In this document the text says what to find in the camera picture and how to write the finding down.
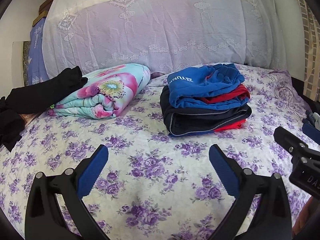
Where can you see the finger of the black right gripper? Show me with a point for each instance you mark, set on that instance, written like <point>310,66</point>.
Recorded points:
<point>289,142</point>

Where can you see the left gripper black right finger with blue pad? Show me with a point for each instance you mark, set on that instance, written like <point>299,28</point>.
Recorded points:
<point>272,218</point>

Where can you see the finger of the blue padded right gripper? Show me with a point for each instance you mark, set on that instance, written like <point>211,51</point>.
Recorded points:
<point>311,132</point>

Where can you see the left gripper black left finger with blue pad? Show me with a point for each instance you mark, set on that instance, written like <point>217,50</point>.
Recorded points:
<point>44,219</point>

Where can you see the blue and red pants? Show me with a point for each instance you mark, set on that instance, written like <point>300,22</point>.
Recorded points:
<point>218,87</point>

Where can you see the black clothing pile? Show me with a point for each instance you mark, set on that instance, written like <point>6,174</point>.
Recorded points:
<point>35,99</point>

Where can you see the right hand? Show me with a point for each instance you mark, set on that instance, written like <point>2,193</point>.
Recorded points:
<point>302,218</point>

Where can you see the grey garment at bed edge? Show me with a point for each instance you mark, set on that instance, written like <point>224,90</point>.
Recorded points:
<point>312,118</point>

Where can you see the folded red garment under navy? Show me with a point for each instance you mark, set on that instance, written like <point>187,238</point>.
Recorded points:
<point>235,125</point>

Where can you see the beige brick pattern curtain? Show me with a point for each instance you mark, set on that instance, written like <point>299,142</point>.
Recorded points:
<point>311,54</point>

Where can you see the purple floral bed sheet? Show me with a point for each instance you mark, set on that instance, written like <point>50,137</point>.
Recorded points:
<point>155,186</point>

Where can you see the folded dark navy pants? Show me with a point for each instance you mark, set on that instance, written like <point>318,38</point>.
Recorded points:
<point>196,121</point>

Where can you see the floral turquoise pink folded quilt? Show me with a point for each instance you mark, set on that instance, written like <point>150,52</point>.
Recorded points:
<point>106,94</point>

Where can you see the blue patterned fabric behind headboard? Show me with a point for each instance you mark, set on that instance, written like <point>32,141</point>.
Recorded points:
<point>36,70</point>

